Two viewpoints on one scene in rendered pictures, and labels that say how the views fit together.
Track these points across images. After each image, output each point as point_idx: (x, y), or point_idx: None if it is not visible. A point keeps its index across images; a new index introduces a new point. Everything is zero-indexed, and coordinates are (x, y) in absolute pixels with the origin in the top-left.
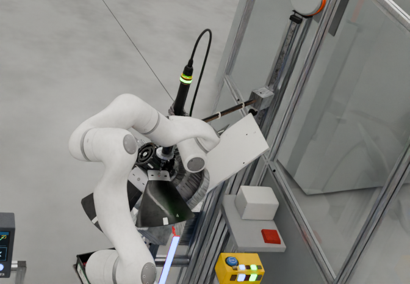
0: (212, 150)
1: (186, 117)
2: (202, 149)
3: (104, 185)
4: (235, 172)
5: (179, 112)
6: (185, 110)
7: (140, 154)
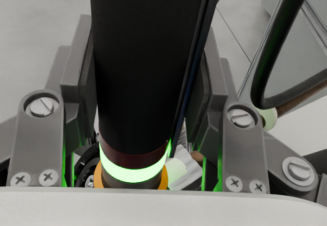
0: (298, 142)
1: None
2: None
3: None
4: None
5: (157, 87)
6: (226, 65)
7: (82, 176)
